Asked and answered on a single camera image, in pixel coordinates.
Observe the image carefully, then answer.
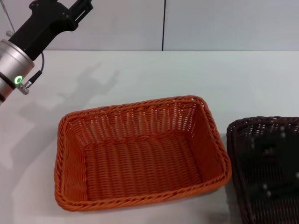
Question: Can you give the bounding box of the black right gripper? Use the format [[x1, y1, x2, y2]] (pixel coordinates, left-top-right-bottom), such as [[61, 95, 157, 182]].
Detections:
[[242, 132, 299, 199]]

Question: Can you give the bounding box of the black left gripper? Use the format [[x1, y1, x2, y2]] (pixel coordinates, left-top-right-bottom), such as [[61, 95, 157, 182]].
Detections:
[[8, 0, 94, 62]]

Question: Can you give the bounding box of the dark brown woven basket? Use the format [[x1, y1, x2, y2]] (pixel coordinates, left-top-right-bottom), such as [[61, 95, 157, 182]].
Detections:
[[226, 116, 299, 224]]

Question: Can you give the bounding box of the orange woven plastic basket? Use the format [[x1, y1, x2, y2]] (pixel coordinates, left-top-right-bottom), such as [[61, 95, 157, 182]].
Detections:
[[54, 94, 233, 207]]

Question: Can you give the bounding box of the thin grey hanging wire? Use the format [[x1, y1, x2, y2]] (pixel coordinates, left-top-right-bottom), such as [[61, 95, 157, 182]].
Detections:
[[2, 0, 15, 33]]

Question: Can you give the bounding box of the black wrist cable with connector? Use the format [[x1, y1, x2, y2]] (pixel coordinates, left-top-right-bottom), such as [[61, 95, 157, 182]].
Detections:
[[17, 52, 45, 95]]

